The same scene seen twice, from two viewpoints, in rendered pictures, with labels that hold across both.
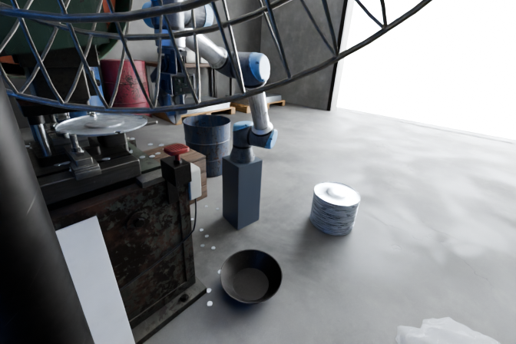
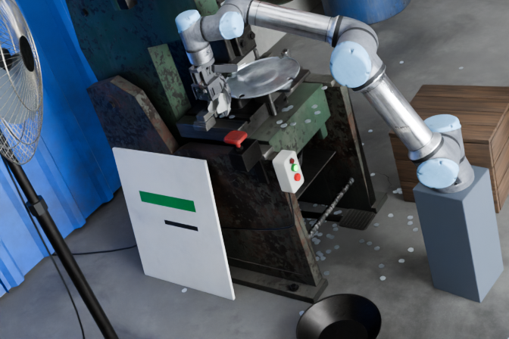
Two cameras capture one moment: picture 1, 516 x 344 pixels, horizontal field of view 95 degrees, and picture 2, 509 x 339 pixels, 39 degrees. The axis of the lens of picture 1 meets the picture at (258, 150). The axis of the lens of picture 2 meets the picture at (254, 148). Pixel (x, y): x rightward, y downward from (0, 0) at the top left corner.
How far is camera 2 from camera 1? 2.14 m
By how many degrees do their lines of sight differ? 81
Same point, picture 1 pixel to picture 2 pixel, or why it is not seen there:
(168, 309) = (279, 283)
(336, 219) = not seen: outside the picture
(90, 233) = (201, 171)
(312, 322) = not seen: outside the picture
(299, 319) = not seen: outside the picture
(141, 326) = (258, 275)
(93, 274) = (203, 200)
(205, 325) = (279, 321)
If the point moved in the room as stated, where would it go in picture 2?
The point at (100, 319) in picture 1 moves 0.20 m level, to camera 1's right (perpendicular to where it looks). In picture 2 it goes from (207, 234) to (211, 267)
